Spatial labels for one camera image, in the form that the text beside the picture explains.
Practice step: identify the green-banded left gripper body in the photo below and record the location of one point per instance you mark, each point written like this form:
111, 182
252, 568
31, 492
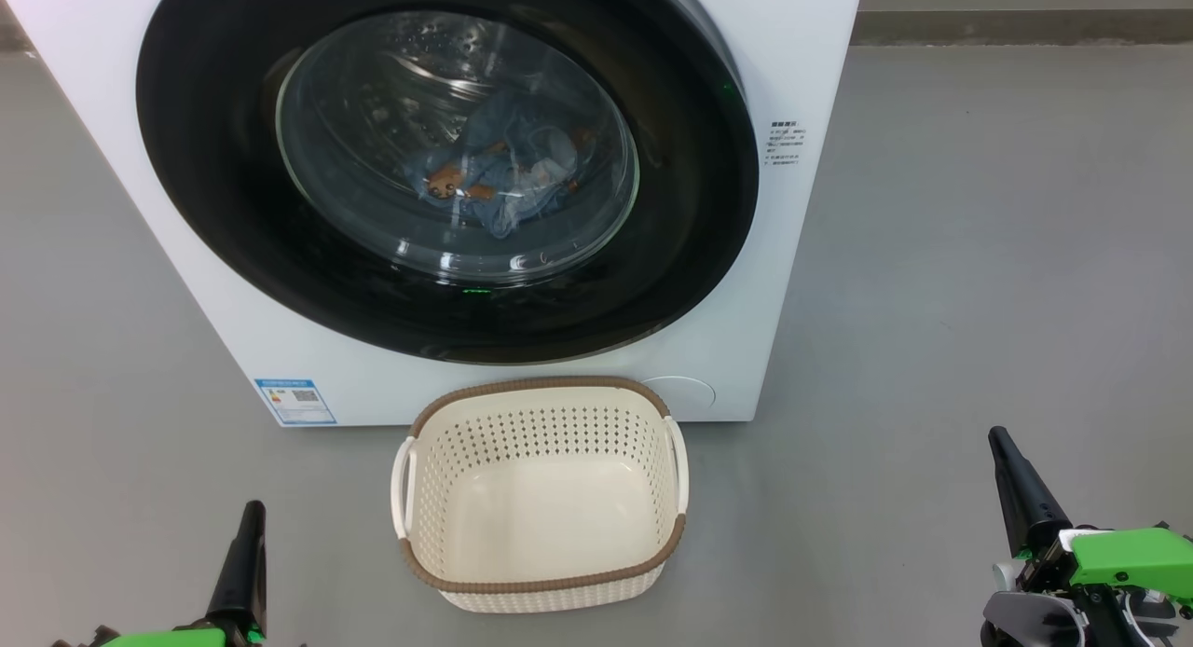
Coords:
168, 639

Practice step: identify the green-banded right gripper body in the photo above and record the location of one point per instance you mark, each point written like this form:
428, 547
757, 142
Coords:
1132, 563

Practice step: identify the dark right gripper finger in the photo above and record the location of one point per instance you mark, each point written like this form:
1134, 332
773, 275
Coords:
1025, 498

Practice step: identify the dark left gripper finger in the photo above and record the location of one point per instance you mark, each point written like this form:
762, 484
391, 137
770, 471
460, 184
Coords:
242, 572

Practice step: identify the black round glass washer door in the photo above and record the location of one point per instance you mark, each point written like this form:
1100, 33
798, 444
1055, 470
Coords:
214, 162

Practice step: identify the blue bear-print garment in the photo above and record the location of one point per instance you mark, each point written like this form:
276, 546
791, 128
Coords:
522, 162

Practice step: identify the cream perforated laundry basket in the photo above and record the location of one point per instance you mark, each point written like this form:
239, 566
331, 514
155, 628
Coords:
541, 507

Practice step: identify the white front-load washing machine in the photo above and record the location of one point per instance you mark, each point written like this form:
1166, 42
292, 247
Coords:
820, 255

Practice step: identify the blue energy label sticker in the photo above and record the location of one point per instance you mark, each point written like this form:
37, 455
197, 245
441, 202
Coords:
296, 403

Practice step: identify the round white filter cover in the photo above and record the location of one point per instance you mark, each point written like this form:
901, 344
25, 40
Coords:
685, 397

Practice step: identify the small black text sticker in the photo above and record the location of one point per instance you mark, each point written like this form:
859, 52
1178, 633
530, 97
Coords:
786, 144

